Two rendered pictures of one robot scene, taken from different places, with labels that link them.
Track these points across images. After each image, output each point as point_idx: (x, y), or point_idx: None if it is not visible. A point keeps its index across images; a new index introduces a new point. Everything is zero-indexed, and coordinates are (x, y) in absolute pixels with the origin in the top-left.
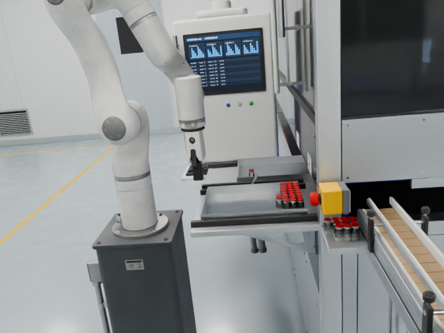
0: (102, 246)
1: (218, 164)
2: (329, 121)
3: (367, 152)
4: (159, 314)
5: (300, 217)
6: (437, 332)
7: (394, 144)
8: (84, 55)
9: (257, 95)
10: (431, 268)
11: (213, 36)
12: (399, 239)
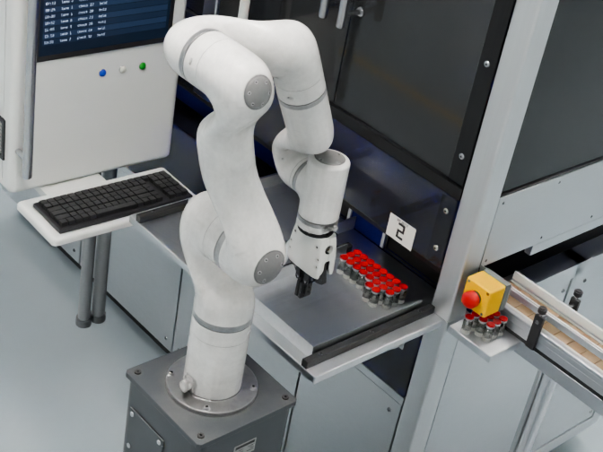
0: (214, 439)
1: (156, 214)
2: (490, 203)
3: (509, 228)
4: None
5: (419, 315)
6: None
7: (531, 213)
8: (236, 161)
9: (154, 50)
10: None
11: None
12: (586, 339)
